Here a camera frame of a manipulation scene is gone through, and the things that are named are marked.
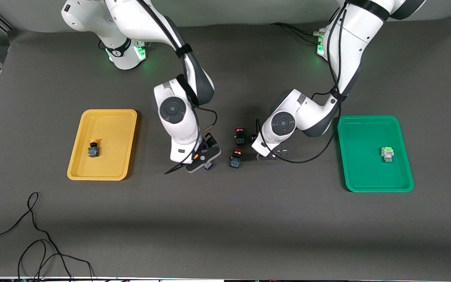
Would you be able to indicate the yellow pushbutton red contact mark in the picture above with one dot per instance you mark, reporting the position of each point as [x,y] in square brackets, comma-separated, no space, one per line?
[208,166]

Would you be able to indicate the yellow pushbutton green contact mark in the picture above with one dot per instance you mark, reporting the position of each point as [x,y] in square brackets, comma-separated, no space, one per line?
[93,150]

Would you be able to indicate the white pushbutton green block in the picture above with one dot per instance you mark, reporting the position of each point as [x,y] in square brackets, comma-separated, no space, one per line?
[386,153]

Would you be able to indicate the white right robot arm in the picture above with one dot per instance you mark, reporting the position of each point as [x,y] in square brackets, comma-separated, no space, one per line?
[174,109]

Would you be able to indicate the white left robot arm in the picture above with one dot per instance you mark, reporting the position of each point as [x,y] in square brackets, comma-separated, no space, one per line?
[284,123]

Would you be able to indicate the red mushroom pushbutton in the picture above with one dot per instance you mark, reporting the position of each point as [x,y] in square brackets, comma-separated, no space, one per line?
[236,161]
[240,138]

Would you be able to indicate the yellow plastic tray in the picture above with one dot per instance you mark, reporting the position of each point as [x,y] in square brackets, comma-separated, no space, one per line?
[108,164]

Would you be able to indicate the dark grey table mat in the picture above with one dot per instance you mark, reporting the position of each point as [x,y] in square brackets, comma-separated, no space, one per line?
[225,227]

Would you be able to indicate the green plastic tray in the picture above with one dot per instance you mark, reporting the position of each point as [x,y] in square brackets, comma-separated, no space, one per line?
[362,164]

